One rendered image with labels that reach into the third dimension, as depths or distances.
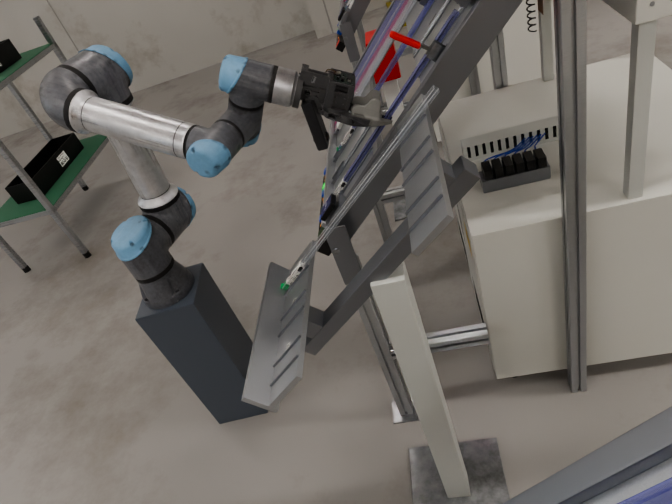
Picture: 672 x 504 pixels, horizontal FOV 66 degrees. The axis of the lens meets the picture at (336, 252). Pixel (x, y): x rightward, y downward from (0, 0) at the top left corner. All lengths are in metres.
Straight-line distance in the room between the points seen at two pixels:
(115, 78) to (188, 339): 0.73
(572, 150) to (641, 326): 0.64
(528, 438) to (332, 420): 0.59
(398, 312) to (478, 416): 0.78
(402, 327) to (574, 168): 0.47
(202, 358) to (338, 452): 0.50
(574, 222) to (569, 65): 0.35
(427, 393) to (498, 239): 0.39
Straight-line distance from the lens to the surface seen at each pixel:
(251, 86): 1.10
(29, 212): 3.25
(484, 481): 1.54
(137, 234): 1.43
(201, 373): 1.70
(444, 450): 1.31
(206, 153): 1.04
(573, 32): 1.01
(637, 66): 1.13
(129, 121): 1.16
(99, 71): 1.34
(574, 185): 1.16
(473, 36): 1.00
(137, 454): 2.04
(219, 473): 1.82
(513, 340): 1.51
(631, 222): 1.32
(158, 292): 1.50
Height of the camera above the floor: 1.40
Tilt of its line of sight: 38 degrees down
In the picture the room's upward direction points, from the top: 22 degrees counter-clockwise
